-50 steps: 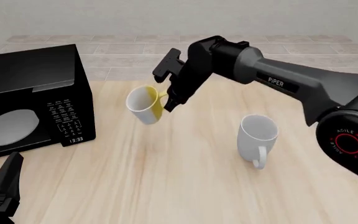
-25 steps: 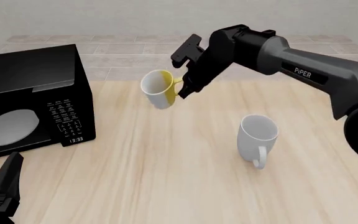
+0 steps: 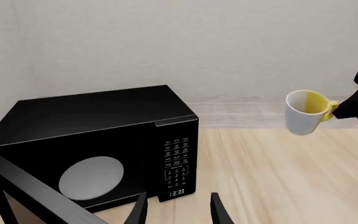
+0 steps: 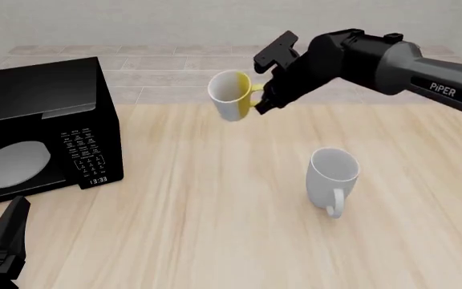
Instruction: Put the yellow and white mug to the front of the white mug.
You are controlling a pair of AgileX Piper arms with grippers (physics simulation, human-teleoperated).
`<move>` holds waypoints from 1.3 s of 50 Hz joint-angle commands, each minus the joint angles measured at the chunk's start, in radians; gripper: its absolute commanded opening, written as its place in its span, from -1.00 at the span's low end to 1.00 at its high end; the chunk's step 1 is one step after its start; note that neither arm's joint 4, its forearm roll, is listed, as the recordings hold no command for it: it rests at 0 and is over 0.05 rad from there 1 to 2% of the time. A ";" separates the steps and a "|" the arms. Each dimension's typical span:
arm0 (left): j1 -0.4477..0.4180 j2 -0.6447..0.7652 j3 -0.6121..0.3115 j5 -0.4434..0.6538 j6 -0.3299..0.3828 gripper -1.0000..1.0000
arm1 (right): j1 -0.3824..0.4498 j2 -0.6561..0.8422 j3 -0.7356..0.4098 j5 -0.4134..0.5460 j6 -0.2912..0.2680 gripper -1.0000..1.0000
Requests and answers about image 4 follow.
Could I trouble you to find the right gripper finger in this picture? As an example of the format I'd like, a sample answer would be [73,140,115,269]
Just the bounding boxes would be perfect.
[261,78,275,103]
[254,100,283,116]

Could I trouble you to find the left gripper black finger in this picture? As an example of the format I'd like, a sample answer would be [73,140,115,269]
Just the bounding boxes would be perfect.
[0,195,32,253]

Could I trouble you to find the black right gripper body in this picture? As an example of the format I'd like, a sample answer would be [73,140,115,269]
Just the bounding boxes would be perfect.
[269,66,310,109]

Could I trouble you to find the yellow and white mug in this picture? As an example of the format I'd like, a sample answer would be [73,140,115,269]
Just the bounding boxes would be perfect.
[207,70,266,123]

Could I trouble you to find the grey microwave turntable plate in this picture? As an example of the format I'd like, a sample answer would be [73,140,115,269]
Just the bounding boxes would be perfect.
[0,140,52,189]

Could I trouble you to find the black microwave oven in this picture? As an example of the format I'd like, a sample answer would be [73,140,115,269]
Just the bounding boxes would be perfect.
[0,55,125,210]

